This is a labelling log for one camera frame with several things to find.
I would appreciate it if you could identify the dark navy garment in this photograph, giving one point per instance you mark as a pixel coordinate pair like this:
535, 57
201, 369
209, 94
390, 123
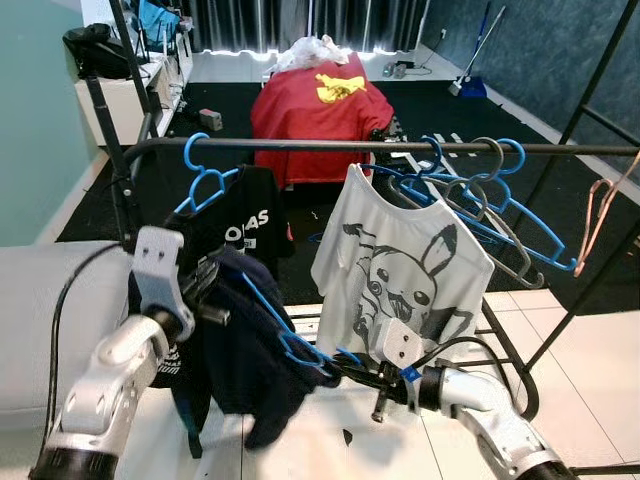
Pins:
250, 350

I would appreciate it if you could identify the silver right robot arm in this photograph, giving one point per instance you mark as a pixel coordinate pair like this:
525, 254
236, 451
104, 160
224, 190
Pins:
490, 410

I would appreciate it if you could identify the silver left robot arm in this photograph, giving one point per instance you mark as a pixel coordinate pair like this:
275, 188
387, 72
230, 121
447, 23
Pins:
100, 390

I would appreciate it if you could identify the grey plastic hanger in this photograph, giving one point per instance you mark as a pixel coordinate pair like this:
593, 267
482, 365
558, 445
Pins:
488, 148

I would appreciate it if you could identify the black printed T-shirt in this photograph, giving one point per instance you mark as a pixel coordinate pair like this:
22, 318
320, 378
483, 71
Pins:
262, 195

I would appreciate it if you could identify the white Pikachu T-shirt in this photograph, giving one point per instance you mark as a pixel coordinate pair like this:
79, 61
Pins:
400, 240

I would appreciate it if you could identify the black metal clothes rack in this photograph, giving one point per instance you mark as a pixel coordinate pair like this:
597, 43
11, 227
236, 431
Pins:
300, 147

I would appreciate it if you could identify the small black floor device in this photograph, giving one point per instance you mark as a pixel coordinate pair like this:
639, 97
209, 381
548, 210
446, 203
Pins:
211, 119

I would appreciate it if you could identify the red T-shirt yellow print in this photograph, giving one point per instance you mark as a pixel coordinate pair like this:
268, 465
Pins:
310, 130

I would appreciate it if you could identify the white low cabinet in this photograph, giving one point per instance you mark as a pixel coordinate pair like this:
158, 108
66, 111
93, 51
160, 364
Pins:
115, 105

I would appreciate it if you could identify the white crumpled cloth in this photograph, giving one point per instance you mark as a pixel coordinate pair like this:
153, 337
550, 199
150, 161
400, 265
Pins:
310, 52

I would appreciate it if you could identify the black bag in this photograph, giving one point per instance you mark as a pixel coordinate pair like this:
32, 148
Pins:
95, 50

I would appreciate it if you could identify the blue fabric bag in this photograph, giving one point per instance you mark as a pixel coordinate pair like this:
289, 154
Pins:
158, 22

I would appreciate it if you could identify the dark curtain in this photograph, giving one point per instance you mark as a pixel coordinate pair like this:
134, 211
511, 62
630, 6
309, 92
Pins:
300, 20

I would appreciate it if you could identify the blue-headed mop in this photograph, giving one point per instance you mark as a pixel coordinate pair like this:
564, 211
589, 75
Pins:
470, 88

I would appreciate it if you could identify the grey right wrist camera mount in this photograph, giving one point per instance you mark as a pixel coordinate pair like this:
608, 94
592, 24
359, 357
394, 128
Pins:
400, 345

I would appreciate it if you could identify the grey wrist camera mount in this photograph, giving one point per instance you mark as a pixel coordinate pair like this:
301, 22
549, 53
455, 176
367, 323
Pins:
158, 265
400, 345

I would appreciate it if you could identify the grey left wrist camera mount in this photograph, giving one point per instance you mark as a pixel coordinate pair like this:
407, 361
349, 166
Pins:
158, 265

